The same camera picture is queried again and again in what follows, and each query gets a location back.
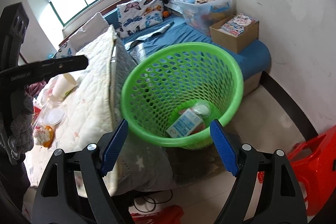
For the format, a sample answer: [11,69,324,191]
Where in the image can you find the white paper cup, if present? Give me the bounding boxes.
[52,73,77,99]

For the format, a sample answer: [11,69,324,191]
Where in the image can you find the blue white carton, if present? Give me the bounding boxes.
[166,109,205,138]

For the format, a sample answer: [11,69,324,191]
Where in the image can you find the red plastic stool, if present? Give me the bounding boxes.
[257,125,336,217]

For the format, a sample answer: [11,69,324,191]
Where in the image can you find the white plastic lid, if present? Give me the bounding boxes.
[41,107,65,126]

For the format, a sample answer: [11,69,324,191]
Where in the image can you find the butterfly print pillow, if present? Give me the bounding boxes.
[52,41,76,59]
[117,0,164,39]

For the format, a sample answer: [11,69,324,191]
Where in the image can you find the cream quilted blanket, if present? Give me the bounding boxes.
[24,26,176,195]

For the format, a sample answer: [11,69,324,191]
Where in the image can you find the beige cushion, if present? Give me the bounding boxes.
[68,12,109,52]

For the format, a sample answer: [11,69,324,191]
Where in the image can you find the green plastic mesh basket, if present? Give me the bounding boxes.
[121,42,244,150]

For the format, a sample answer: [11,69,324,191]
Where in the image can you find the blue mattress sheet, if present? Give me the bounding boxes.
[103,0,272,80]

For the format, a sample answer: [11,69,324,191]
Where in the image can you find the cardboard box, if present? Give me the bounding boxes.
[210,13,259,53]

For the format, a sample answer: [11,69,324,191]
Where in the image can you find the colourful books in box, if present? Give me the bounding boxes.
[219,13,259,37]

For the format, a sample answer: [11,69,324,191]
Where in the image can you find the clear plastic storage bin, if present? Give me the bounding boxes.
[175,0,235,36]

